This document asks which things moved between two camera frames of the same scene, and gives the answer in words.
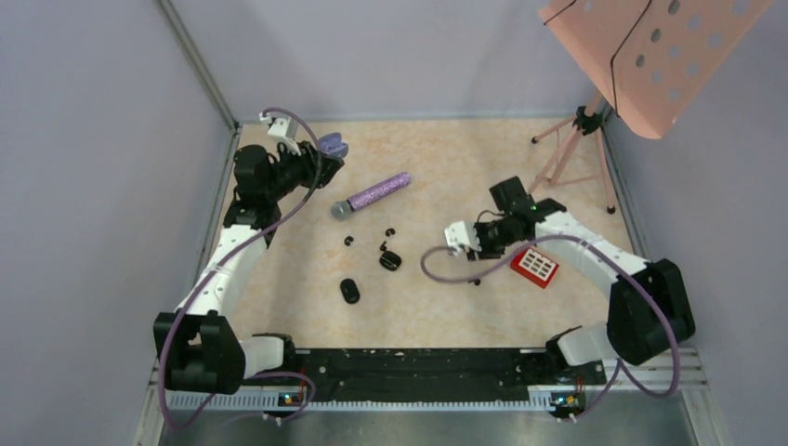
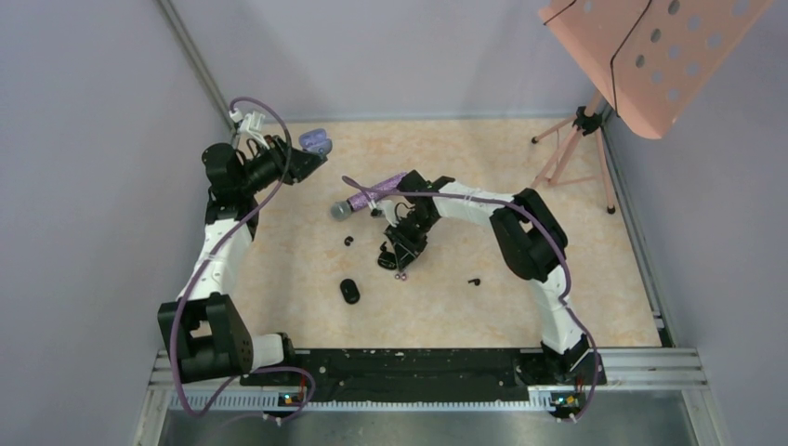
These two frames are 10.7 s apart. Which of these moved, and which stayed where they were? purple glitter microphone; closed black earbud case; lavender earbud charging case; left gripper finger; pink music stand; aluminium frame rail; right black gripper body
Moved: left gripper finger; right black gripper body; lavender earbud charging case
Stayed: aluminium frame rail; pink music stand; purple glitter microphone; closed black earbud case
